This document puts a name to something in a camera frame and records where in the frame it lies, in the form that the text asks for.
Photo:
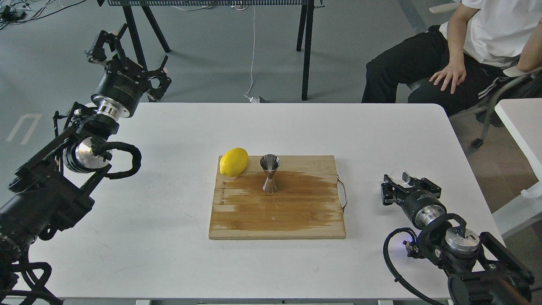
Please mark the office chair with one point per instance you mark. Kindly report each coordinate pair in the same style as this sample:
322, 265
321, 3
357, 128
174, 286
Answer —
514, 85

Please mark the seated person in white shirt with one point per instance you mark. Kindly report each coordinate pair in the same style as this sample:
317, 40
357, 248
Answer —
487, 35

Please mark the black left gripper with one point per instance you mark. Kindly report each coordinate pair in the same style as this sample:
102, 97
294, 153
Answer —
120, 89

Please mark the wooden cutting board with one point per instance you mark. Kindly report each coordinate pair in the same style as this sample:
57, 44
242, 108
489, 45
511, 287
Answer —
306, 204

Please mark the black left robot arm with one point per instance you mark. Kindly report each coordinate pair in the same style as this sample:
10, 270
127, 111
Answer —
52, 190

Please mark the yellow lemon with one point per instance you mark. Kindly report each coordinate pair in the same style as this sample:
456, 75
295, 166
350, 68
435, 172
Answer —
233, 162

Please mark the steel double jigger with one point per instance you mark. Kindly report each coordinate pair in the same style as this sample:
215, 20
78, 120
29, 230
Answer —
269, 164

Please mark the clear glass cup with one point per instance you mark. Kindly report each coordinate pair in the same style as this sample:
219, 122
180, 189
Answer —
400, 174

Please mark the white side table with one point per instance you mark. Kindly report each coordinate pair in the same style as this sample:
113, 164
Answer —
522, 119

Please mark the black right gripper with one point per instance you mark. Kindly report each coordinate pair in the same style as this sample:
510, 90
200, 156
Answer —
418, 198

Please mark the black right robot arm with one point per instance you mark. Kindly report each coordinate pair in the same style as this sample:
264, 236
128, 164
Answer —
480, 270

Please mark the person's hand on lap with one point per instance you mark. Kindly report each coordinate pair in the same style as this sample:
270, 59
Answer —
450, 77

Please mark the black metal frame table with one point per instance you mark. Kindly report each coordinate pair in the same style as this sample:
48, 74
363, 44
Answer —
304, 39

